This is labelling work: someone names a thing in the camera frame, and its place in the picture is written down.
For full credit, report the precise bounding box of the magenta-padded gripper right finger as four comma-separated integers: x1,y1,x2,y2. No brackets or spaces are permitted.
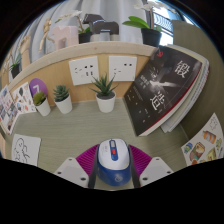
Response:
127,144,175,189

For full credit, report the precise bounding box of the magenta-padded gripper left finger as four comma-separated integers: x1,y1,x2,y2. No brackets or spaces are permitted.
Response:
53,144,100,190

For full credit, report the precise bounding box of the blue and white computer mouse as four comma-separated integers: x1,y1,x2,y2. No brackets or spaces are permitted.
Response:
96,138,133,186

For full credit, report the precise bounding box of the white mouse pad with drawing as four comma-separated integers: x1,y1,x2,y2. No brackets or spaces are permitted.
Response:
10,133,42,167

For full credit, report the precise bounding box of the colourful food sticker sheet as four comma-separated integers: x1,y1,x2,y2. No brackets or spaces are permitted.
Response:
180,112,224,167

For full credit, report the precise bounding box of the green succulent in white pot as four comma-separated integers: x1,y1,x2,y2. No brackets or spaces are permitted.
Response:
52,84,74,115

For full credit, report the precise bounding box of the round-leaf succulent in white pot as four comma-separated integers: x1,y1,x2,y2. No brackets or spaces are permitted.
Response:
32,91,52,117

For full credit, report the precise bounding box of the spiky aloe in white pot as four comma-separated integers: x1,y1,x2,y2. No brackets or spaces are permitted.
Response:
89,73,118,114

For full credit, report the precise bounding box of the black book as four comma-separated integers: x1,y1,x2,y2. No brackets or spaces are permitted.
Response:
123,45,203,137

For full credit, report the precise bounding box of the red and white magazine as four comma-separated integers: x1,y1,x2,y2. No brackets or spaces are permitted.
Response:
0,84,21,136

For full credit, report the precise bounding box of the purple round number sign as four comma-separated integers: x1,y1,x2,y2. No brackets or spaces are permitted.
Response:
28,77,49,99

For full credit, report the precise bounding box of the beige wooden ledge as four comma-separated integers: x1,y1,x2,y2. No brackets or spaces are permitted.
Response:
6,41,158,108

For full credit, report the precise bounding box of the dark wooden horse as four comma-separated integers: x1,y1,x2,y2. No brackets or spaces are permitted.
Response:
82,13,121,42

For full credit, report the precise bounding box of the dark-framed window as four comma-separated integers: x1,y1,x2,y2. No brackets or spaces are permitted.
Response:
151,0,188,34

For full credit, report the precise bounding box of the light grey curtain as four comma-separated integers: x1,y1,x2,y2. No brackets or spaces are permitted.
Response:
29,0,151,44

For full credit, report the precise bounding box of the white wall socket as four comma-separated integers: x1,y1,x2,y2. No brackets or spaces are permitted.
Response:
108,55,138,83
68,55,100,86

